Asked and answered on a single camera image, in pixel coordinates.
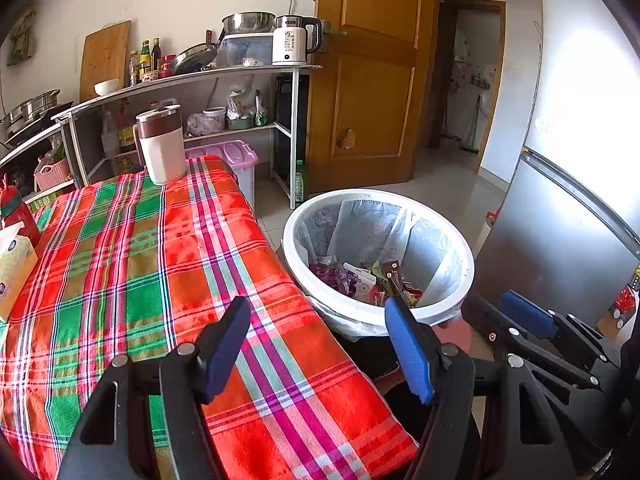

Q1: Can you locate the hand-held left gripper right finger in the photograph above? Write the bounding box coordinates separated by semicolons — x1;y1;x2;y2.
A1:
384;296;581;480

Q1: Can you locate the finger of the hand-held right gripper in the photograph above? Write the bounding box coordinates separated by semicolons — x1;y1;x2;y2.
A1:
462;296;601;391
500;290;611;361

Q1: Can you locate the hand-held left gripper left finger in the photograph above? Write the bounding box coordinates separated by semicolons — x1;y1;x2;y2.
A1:
57;296;252;480

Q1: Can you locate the translucent bin liner bag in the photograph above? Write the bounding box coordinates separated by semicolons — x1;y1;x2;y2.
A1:
297;199;463;336

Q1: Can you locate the white trash bin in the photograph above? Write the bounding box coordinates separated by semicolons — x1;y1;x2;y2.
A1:
282;189;475;328

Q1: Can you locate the plaid tablecloth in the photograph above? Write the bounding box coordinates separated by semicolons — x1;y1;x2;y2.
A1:
0;155;418;480

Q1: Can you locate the purple lidded storage box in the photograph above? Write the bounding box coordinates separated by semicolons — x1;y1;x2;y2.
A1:
185;140;258;211

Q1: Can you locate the white pitcher with brown lid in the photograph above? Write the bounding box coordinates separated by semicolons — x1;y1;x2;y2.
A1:
132;100;188;186

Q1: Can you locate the yellow tissue pack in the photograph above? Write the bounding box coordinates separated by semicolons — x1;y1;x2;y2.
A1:
0;222;40;323

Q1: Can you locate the yellow label sauce bottle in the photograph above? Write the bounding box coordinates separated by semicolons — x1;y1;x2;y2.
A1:
117;97;137;153

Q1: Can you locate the clear plastic bottle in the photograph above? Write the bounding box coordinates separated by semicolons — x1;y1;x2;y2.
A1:
101;110;121;158

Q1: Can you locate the pink basket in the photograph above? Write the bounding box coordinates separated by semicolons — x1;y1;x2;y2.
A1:
34;157;72;192

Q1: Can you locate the red antler bottle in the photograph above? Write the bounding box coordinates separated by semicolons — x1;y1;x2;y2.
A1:
0;175;42;248

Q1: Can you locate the tall metal shelf rack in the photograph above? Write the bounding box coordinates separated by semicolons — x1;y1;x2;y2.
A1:
52;62;323;211

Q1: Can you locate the wooden door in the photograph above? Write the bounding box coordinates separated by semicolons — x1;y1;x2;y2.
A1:
305;0;441;196

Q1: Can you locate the low metal shelf rack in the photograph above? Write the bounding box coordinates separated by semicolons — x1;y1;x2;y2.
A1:
0;122;86;196

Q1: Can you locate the frying pan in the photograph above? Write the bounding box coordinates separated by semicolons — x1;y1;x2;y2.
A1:
170;30;226;76

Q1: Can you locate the clear plastic storage container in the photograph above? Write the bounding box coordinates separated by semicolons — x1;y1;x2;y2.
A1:
217;32;275;67

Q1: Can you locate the steel pot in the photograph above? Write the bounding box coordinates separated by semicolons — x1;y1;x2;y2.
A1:
0;89;61;133

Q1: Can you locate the white electric kettle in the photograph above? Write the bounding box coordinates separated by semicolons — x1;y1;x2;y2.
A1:
271;15;322;66

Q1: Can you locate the wooden cutting board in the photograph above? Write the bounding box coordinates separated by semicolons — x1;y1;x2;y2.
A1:
80;20;132;103

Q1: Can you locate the steel mixing bowl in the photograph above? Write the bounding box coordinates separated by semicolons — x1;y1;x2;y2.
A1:
221;11;277;35

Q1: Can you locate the hanging green cloth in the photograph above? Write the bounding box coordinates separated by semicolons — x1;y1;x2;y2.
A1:
7;7;38;67

